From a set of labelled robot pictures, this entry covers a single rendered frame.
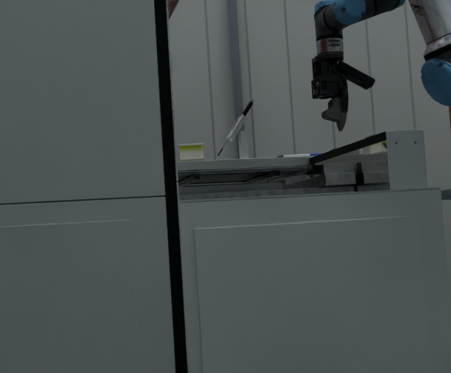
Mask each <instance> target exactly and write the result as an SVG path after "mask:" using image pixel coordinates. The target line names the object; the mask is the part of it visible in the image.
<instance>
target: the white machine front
mask: <svg viewBox="0 0 451 373"><path fill-rule="evenodd" d="M154 5H155V17H156V42H157V56H158V80H159V93H160V106H161V131H162V144H163V157H164V182H165V196H166V195H179V189H178V182H176V181H178V165H177V152H176V128H175V115H174V112H173V111H174V102H173V78H172V71H173V69H172V57H171V51H170V28H169V15H168V6H167V5H168V3H167V0H154Z"/></svg>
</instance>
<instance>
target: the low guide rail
mask: <svg viewBox="0 0 451 373"><path fill-rule="evenodd" d="M337 192H353V186H331V187H316V188H300V189H271V190H256V191H239V192H211V193H196V194H180V195H179V200H180V201H191V200H207V199H221V198H249V197H264V196H279V195H307V194H321V193H337Z"/></svg>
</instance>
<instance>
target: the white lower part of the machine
mask: <svg viewBox="0 0 451 373"><path fill-rule="evenodd" d="M188 361H189V352H188V339H187V315H186V302H185V289H184V265H183V252H182V239H181V215H180V202H179V195H166V196H164V197H149V198H120V199H105V200H90V201H61V202H46V203H31V204H2V205H0V373H190V364H189V362H188Z"/></svg>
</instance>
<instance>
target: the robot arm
mask: <svg viewBox="0 0 451 373"><path fill-rule="evenodd" d="M408 1H409V3H410V6H411V8H412V11H413V13H414V16H415V19H416V21H417V23H418V26H419V28H420V30H421V33H422V36H423V37H424V40H425V43H426V45H427V48H426V50H425V51H424V54H423V56H424V59H425V61H426V62H425V63H424V65H423V66H422V68H421V73H422V75H421V80H422V83H423V85H424V88H425V90H426V91H427V93H428V94H429V95H430V96H431V98H433V99H434V100H435V101H437V102H438V103H439V104H442V105H444V106H451V0H408ZM404 2H405V0H323V1H319V2H317V3H316V4H315V6H314V12H315V14H314V19H315V36H316V48H317V56H315V58H312V66H313V80H312V81H311V84H312V96H313V99H319V98H320V99H328V98H331V99H332V100H330V101H329V102H328V109H327V110H325V111H323V112H322V114H321V117H322V118H323V119H324V120H328V121H333V122H335V123H336V124H337V128H338V131H342V130H343V128H344V125H345V123H346V119H347V111H348V101H349V96H348V85H347V80H348V81H351V82H352V83H354V84H356V85H358V86H360V87H362V88H364V89H365V90H368V89H369V88H371V87H372V86H373V85H374V83H375V79H374V78H372V77H370V76H368V75H367V74H365V73H363V72H361V71H359V70H357V69H356V68H354V67H351V66H350V65H348V64H346V63H344V62H343V60H344V55H343V54H344V43H343V31H342V30H343V29H344V28H346V27H348V26H350V25H351V24H354V23H357V22H360V21H363V20H365V19H369V18H371V17H373V16H377V15H379V14H382V13H385V12H389V11H392V10H394V9H396V8H398V7H400V6H402V5H403V4H404ZM337 62H339V63H337ZM313 90H314V95H313Z"/></svg>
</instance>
